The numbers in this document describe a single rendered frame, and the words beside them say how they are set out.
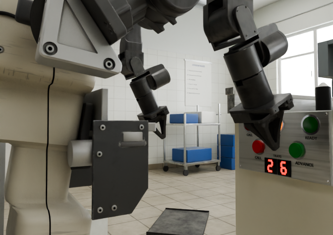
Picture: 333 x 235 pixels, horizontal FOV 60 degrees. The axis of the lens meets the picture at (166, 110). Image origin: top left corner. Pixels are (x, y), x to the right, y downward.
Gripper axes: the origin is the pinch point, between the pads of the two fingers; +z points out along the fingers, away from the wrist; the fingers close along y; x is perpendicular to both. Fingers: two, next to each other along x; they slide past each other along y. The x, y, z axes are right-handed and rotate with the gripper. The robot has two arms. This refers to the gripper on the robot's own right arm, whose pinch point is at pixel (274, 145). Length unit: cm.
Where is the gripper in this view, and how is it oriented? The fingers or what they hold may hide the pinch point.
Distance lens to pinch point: 59.2
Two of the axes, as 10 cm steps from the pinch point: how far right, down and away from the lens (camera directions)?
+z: 4.0, 9.0, 1.9
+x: -7.7, 4.4, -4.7
